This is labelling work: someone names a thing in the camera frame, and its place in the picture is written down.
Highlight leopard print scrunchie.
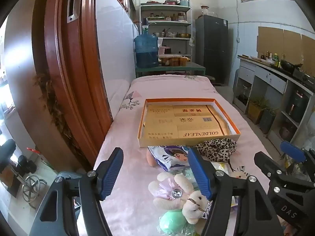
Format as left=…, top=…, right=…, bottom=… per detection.
left=195, top=138, right=238, bottom=164

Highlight dark green pot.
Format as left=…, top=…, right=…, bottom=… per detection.
left=285, top=90, right=309, bottom=123

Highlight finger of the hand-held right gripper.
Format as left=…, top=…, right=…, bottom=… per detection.
left=280, top=141, right=315, bottom=177
left=254, top=152, right=315, bottom=190

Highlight blue water jug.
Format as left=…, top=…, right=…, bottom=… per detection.
left=134, top=25, right=159, bottom=68

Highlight black gas stove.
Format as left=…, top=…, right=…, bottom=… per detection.
left=293, top=68, right=315, bottom=89

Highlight metal cooking pot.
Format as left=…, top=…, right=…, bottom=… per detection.
left=281, top=125, right=296, bottom=140

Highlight row of amber jars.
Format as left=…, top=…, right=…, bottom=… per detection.
left=159, top=55, right=191, bottom=67

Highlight pale yellow packet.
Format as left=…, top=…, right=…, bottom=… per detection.
left=214, top=162, right=230, bottom=172

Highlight black wok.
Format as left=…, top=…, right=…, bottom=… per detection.
left=280, top=59, right=303, bottom=71

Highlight potted plant grey planter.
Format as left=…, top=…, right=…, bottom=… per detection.
left=259, top=107, right=278, bottom=134

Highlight green low table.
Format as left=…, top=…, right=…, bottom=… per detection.
left=135, top=61, right=206, bottom=78

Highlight group of sauce bottles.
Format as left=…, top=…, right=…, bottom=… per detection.
left=260, top=52, right=281, bottom=65

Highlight green floral tissue packet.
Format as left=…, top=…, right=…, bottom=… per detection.
left=170, top=167, right=197, bottom=179

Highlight mint green soft ball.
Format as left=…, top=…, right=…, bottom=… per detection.
left=159, top=210, right=195, bottom=236

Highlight brown wooden door frame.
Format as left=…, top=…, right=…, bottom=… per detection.
left=31, top=0, right=114, bottom=175

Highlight dark glass pot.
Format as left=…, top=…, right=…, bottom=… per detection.
left=237, top=85, right=249, bottom=106

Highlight white metal shelf rack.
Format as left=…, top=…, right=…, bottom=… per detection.
left=140, top=2, right=193, bottom=64

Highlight cream plush toy striped ears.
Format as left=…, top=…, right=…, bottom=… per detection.
left=228, top=166, right=249, bottom=180

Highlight potted plant yellow planter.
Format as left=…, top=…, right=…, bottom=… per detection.
left=247, top=97, right=269, bottom=124

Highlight glass jar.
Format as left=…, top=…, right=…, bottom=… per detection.
left=200, top=5, right=218, bottom=18

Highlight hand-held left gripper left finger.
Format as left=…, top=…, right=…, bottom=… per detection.
left=30, top=147, right=124, bottom=236

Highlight dark grey refrigerator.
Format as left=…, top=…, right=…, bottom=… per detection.
left=195, top=15, right=229, bottom=84

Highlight peach soft toy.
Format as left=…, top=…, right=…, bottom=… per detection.
left=146, top=150, right=158, bottom=167

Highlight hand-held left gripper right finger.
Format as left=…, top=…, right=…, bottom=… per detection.
left=188, top=147, right=284, bottom=236

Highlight orange-rimmed cardboard box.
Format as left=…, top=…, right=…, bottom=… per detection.
left=137, top=98, right=241, bottom=148

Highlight metal door strike plate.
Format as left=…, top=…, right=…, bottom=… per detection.
left=67, top=0, right=82, bottom=24

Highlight cartoon-print plastic packet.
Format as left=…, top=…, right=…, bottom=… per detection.
left=148, top=145, right=194, bottom=172

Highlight grey kitchen counter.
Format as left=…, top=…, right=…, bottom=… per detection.
left=233, top=55, right=315, bottom=143

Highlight brown cardboard sheet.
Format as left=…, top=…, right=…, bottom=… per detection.
left=301, top=34, right=315, bottom=75
left=257, top=27, right=284, bottom=54
left=283, top=29, right=303, bottom=64

